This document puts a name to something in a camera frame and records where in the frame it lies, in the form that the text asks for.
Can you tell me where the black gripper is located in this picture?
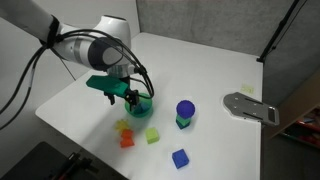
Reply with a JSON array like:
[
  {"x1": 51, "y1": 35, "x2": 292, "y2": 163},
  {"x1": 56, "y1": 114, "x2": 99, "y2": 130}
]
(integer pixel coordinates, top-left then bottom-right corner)
[{"x1": 103, "y1": 75, "x2": 140, "y2": 112}]

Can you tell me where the yellow block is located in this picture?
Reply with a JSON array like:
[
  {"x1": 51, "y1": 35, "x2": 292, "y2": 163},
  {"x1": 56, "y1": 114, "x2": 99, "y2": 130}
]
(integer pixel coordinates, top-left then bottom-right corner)
[{"x1": 114, "y1": 118, "x2": 132, "y2": 133}]

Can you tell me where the light blue toy figure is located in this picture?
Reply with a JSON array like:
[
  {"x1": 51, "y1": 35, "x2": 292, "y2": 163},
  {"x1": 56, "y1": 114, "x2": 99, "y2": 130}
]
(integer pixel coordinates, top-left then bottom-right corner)
[{"x1": 138, "y1": 102, "x2": 151, "y2": 113}]

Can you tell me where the lime green block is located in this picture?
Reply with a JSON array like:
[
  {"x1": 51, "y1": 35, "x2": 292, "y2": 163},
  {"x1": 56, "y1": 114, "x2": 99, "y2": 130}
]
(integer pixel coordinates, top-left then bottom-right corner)
[{"x1": 144, "y1": 126, "x2": 160, "y2": 145}]

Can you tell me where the small green block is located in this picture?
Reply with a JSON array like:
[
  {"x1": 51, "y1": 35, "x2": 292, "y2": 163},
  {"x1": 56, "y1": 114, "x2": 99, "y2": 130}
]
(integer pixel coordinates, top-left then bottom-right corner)
[{"x1": 175, "y1": 114, "x2": 192, "y2": 125}]

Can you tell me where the blue cube block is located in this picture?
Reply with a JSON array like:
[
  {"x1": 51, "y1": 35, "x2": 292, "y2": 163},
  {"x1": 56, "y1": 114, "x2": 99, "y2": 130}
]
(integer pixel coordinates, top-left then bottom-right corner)
[{"x1": 171, "y1": 148, "x2": 190, "y2": 170}]

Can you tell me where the green bowl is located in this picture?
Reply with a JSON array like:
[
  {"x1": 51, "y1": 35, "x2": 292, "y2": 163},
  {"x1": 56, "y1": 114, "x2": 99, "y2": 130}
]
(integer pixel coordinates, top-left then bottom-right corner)
[{"x1": 124, "y1": 92, "x2": 155, "y2": 118}]

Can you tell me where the red cube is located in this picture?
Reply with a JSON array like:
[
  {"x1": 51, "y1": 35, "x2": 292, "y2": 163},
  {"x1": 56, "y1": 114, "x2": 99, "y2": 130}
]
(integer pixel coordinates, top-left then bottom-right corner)
[{"x1": 119, "y1": 129, "x2": 136, "y2": 149}]

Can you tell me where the purple spiky ball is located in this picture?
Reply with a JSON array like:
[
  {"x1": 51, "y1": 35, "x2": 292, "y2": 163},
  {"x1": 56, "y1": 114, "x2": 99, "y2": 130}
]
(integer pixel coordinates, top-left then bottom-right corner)
[{"x1": 175, "y1": 99, "x2": 196, "y2": 119}]

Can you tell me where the black and red tool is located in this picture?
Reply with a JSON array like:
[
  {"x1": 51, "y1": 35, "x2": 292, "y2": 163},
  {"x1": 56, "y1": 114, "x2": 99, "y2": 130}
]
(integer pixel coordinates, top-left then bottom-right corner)
[{"x1": 49, "y1": 150, "x2": 99, "y2": 180}]

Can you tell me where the black case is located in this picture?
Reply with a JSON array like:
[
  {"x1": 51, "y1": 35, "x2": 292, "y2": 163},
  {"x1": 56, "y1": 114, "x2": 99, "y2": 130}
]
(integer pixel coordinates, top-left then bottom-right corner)
[{"x1": 0, "y1": 141, "x2": 129, "y2": 180}]

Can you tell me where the grey metal mounting plate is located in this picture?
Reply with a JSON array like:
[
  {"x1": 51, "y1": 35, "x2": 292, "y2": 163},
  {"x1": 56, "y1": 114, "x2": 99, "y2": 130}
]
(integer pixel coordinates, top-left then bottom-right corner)
[{"x1": 222, "y1": 92, "x2": 280, "y2": 127}]

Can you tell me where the pale yellow sticky note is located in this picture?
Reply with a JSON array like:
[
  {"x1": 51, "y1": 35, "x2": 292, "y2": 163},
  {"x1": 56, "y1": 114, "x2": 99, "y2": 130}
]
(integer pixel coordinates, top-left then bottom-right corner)
[{"x1": 240, "y1": 83, "x2": 255, "y2": 95}]

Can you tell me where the black tripod pole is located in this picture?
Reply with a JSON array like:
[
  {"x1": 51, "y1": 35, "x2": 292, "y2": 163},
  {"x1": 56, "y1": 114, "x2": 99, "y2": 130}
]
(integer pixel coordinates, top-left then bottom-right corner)
[{"x1": 256, "y1": 0, "x2": 309, "y2": 64}]

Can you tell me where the wooden shelf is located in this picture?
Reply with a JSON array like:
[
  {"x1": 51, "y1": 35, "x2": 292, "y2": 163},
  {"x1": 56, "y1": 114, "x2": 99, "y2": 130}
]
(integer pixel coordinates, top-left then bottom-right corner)
[{"x1": 266, "y1": 71, "x2": 320, "y2": 149}]

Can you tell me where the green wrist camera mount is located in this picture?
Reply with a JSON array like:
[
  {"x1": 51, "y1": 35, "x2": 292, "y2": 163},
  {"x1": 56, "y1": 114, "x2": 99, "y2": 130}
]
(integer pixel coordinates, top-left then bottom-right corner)
[{"x1": 85, "y1": 75, "x2": 130, "y2": 98}]

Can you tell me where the black cable bundle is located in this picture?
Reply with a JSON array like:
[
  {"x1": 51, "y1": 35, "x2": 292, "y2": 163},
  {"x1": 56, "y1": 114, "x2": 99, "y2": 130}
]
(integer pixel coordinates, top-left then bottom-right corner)
[{"x1": 0, "y1": 29, "x2": 155, "y2": 131}]

